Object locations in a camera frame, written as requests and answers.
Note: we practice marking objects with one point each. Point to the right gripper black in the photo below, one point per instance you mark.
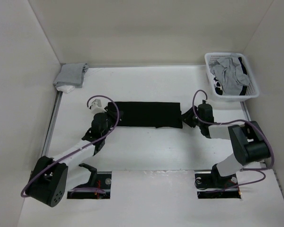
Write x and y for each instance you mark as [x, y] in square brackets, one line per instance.
[186, 117]

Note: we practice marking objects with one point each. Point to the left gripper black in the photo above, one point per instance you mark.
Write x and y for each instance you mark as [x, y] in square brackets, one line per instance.
[113, 114]

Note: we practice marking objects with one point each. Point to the black tank top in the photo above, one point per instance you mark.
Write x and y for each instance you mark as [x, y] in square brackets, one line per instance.
[148, 114]

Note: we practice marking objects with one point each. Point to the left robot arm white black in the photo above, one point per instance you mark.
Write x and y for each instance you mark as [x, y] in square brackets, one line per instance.
[67, 174]

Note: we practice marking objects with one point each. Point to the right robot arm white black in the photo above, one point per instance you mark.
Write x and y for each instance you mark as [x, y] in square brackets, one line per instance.
[247, 141]

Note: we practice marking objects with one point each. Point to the folded grey tank top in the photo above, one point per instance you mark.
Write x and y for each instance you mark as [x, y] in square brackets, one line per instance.
[71, 74]

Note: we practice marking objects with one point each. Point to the crumpled grey tank top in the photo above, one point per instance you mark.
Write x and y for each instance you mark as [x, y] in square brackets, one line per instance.
[229, 73]

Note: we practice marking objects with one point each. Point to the black white garment in basket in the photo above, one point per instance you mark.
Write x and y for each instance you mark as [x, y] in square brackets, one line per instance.
[219, 86]

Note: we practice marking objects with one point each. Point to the white plastic laundry basket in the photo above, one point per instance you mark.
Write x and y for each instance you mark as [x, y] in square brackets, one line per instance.
[230, 77]

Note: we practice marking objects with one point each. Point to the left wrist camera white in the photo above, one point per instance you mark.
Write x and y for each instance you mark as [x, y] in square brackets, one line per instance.
[96, 107]

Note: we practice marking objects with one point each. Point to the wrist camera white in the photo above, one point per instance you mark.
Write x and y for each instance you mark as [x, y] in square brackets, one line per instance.
[96, 107]
[204, 101]

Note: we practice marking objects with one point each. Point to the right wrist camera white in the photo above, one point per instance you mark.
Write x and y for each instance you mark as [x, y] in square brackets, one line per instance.
[204, 101]

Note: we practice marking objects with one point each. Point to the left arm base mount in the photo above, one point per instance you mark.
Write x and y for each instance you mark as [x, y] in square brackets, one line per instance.
[96, 189]

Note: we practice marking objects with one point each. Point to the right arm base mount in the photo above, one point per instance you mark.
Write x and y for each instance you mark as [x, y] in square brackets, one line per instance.
[209, 187]

